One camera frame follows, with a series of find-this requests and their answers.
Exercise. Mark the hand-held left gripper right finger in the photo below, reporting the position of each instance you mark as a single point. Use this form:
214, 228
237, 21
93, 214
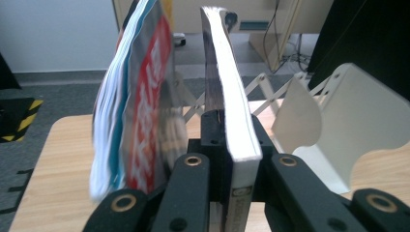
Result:
266, 151

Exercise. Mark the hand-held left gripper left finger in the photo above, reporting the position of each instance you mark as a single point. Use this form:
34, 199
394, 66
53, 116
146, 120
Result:
212, 161

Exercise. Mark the dark book with orange print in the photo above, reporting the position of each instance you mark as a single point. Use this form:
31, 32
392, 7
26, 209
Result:
238, 122

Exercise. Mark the grey magazine with red label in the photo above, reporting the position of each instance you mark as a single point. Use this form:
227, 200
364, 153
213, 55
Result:
148, 96

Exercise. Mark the white expandable book rack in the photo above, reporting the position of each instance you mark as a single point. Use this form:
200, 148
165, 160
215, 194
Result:
354, 112

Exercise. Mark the light wooden cabinet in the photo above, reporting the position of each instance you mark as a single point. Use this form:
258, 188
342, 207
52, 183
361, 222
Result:
254, 9

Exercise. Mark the black curtain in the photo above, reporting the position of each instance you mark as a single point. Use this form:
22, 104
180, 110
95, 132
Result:
370, 32
6, 77

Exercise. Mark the stand with black-yellow striped base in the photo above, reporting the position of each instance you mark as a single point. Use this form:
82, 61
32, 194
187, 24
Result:
16, 116

